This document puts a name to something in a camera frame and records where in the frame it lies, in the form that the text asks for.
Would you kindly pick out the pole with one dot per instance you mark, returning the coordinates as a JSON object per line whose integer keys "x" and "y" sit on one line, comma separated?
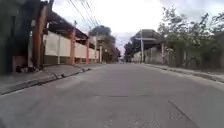
{"x": 141, "y": 46}

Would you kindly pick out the grey concrete pavement with kerb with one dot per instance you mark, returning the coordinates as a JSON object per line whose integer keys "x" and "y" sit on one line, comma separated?
{"x": 186, "y": 70}
{"x": 33, "y": 78}

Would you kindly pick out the row of trees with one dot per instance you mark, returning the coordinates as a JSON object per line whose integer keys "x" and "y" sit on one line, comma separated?
{"x": 190, "y": 36}

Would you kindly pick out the white fence with orange pillars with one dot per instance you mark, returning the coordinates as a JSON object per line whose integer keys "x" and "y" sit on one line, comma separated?
{"x": 66, "y": 46}

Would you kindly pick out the tree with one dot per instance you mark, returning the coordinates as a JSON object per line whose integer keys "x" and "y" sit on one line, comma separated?
{"x": 100, "y": 31}

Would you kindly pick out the grey concrete road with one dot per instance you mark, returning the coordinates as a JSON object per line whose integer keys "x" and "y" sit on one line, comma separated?
{"x": 116, "y": 93}

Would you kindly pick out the dark building with brown pillar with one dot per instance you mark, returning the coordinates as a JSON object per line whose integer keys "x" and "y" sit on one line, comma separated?
{"x": 16, "y": 33}

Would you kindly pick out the pale wall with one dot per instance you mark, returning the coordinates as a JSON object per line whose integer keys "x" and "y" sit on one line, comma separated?
{"x": 150, "y": 55}

